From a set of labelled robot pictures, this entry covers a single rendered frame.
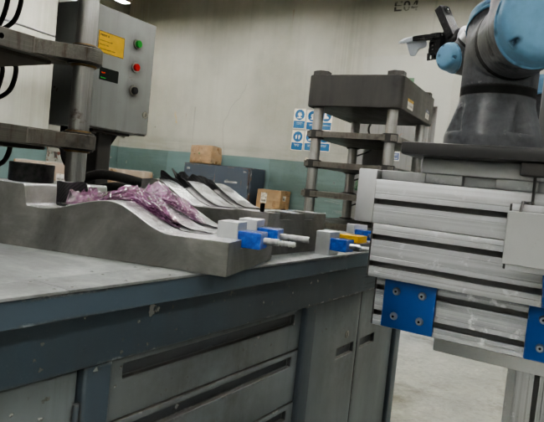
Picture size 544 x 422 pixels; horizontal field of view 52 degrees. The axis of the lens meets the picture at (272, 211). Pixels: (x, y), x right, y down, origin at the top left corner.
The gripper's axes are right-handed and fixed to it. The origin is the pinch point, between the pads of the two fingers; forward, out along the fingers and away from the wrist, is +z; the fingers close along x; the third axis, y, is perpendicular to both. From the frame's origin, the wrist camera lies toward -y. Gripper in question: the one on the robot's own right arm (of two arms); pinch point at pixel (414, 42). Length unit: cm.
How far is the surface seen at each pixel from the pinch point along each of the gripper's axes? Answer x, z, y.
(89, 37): -97, 33, 1
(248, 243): -96, -57, 48
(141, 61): -73, 59, 3
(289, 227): -73, -34, 50
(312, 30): 366, 558, -129
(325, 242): -64, -35, 55
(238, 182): 255, 594, 92
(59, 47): -105, 33, 4
